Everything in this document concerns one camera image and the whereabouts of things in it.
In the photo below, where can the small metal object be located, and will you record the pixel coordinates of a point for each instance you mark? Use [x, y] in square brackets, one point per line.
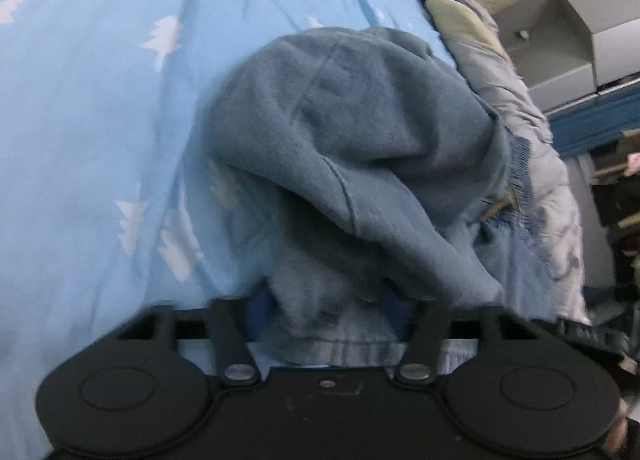
[523, 33]

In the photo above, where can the grey patterned quilt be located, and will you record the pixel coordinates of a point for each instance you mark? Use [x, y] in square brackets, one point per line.
[477, 34]

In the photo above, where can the person's right hand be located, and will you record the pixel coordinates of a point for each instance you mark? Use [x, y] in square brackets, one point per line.
[618, 427]

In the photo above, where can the grey open cardboard box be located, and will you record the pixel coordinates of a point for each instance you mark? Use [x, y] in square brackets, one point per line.
[550, 29]

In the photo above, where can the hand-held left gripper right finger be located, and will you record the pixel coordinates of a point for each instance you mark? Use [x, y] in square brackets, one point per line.
[395, 314]

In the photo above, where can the light blue tree-print bedsheet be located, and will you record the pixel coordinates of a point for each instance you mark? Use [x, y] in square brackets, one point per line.
[100, 139]

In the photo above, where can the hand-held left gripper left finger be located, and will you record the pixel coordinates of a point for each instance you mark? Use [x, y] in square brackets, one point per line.
[259, 312]

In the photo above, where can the grey flat cardboard box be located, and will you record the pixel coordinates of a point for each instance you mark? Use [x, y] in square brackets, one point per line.
[562, 87]

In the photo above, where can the blue board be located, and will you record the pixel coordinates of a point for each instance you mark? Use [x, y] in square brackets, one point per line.
[595, 122]

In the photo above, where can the blue denim jeans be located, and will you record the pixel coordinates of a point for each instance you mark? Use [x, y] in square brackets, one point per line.
[350, 139]

